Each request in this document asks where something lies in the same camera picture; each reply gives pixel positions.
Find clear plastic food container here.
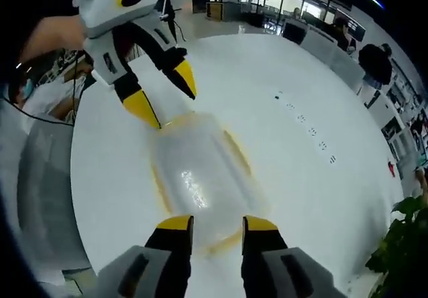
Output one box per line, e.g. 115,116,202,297
146,110,272,255

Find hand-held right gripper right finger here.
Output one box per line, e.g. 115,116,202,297
241,214,347,298

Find black cable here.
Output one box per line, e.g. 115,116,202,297
0,49,87,127

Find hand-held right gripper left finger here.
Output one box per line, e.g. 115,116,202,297
96,214,195,298

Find wooden cabinet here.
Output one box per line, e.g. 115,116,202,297
206,1,225,21

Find green potted plant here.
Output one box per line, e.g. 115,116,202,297
364,196,428,298

